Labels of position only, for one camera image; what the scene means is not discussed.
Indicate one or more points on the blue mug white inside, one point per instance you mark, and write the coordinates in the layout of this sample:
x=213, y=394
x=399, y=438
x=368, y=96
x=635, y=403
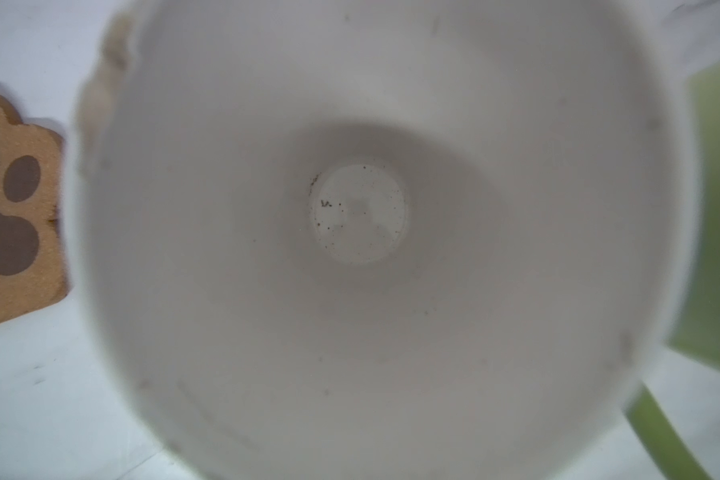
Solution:
x=385, y=239

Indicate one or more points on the white multicolour zigzag coaster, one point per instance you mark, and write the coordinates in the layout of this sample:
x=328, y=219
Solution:
x=99, y=92

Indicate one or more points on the light green mug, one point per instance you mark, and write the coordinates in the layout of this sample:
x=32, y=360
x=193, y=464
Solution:
x=697, y=335

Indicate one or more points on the brown paw print coaster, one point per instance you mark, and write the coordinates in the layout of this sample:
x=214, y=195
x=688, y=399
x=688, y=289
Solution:
x=32, y=264

